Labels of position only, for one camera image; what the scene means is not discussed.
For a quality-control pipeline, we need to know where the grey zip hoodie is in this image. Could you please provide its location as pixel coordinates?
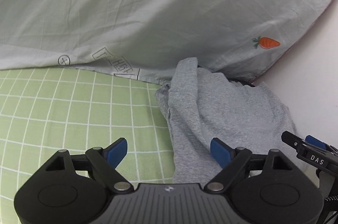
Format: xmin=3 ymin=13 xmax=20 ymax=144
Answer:
xmin=155 ymin=58 xmax=307 ymax=185

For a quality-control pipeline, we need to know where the green grid bed sheet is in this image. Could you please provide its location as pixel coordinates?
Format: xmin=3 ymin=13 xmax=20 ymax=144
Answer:
xmin=1 ymin=68 xmax=175 ymax=223

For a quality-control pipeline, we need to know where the white carrot print quilt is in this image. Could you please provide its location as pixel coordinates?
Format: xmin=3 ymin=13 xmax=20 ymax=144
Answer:
xmin=1 ymin=0 xmax=333 ymax=83

